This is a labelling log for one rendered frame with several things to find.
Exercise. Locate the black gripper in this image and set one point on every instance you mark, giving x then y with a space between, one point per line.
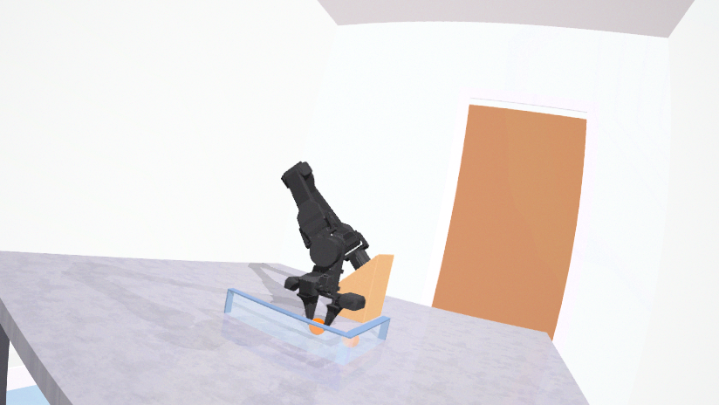
350 301

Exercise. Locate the low clear corner wall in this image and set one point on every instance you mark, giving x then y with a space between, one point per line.
314 340

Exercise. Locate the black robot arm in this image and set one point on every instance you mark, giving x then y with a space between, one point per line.
317 221

